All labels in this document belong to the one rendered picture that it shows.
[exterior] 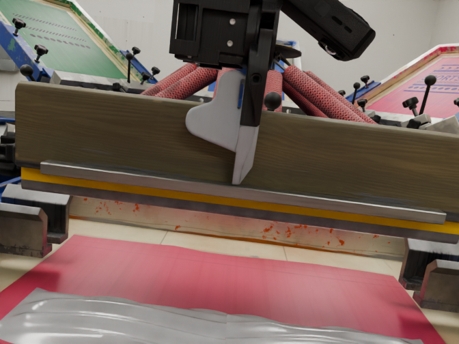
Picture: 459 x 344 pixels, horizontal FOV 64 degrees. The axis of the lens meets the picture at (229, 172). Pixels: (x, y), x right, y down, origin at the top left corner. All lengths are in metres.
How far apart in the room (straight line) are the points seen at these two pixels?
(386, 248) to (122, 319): 0.38
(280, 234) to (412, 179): 0.23
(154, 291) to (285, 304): 0.13
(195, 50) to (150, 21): 4.39
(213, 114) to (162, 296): 0.19
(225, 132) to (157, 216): 0.26
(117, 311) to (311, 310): 0.19
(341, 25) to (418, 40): 4.62
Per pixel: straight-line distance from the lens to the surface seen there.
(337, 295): 0.44
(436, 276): 0.41
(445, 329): 0.45
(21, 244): 0.41
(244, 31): 0.31
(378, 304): 0.45
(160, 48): 4.62
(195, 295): 0.39
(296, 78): 1.04
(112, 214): 0.55
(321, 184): 0.33
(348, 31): 0.32
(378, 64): 4.75
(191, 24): 0.31
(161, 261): 0.45
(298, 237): 0.54
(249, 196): 0.31
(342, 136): 0.33
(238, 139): 0.29
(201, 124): 0.30
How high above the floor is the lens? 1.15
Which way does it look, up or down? 11 degrees down
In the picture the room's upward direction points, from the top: 7 degrees clockwise
